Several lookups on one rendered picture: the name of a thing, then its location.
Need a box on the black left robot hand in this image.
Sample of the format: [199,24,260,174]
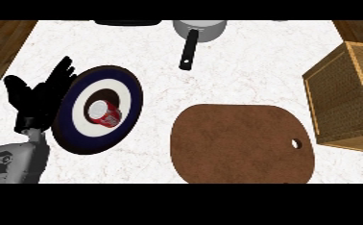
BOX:
[3,55,78,135]

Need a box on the brown wooden cutting board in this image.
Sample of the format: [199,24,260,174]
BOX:
[170,103,316,185]

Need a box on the wicker basket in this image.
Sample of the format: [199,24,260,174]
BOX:
[303,41,363,152]

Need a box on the navy and white plate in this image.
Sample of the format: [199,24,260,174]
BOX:
[52,64,145,156]

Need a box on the red can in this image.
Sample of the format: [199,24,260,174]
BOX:
[87,99,124,129]

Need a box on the brown wooden panel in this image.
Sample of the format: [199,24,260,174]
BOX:
[0,20,40,78]
[332,20,363,44]

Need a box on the black flat appliance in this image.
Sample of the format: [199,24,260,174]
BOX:
[92,20,164,27]

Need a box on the grey pot with black handle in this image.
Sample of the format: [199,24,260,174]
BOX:
[171,20,229,71]

